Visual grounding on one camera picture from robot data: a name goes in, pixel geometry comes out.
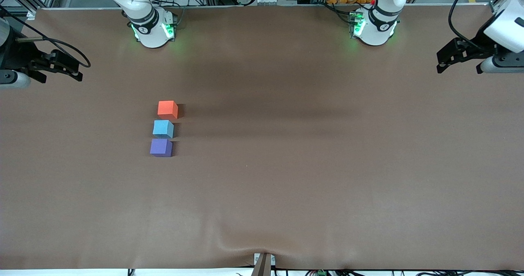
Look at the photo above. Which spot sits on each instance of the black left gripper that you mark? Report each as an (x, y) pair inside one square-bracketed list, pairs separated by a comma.
[(481, 44)]

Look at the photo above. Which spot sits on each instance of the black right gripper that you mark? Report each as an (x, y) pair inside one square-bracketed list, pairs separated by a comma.
[(15, 54)]

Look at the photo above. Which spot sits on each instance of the blue foam block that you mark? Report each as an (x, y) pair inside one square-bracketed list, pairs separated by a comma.
[(163, 128)]

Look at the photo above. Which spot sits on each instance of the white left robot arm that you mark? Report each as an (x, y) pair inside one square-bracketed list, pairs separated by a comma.
[(378, 26)]

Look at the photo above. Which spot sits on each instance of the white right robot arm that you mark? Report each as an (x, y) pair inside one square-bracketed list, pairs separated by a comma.
[(151, 34)]

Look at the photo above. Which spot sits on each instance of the orange foam block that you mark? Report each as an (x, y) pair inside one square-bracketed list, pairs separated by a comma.
[(168, 109)]

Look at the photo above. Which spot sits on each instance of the purple foam block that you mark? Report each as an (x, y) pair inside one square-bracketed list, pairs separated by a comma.
[(161, 147)]

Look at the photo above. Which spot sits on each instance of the white terminal block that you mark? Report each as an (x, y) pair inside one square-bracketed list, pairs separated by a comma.
[(267, 0)]

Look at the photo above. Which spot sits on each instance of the brown table cover sheet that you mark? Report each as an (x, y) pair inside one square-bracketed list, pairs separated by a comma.
[(262, 194)]

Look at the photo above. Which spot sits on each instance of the green plug connector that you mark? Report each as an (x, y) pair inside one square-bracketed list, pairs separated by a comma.
[(321, 273)]

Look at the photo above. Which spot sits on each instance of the brown table edge clamp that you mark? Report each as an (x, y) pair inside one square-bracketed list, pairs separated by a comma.
[(263, 264)]

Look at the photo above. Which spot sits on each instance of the metal corner bracket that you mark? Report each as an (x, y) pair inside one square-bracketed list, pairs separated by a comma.
[(495, 7)]

